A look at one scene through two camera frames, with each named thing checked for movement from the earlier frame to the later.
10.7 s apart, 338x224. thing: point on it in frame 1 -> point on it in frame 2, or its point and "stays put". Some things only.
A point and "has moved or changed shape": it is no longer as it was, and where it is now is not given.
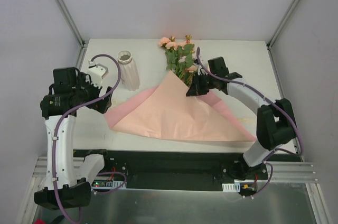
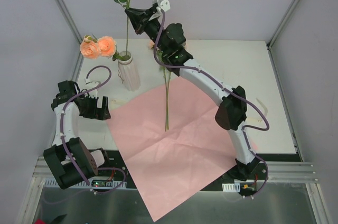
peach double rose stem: (171, 48) has moved or changed shape
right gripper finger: (193, 90) -> (138, 22)
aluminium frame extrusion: (280, 171) stays put
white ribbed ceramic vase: (129, 73) stays put
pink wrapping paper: (167, 110) has moved or changed shape
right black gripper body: (201, 84) -> (143, 22)
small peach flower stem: (185, 67) has moved or changed shape
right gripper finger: (202, 84) -> (135, 15)
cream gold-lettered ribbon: (174, 110) -> (263, 108)
